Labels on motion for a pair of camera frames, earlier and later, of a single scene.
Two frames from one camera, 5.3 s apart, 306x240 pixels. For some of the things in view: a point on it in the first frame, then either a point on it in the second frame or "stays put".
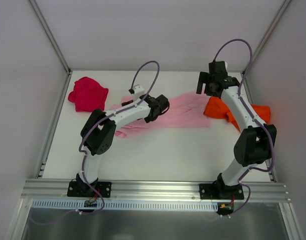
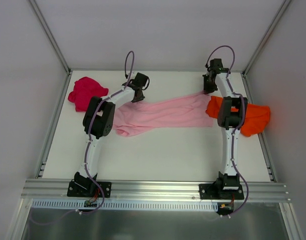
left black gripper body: [128, 102] to [138, 94]
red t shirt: [88, 95] stays put
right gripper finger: [203, 78] to [209, 84]
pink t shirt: [185, 110] stays put
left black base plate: [76, 189] stays put
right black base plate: [215, 191] stays put
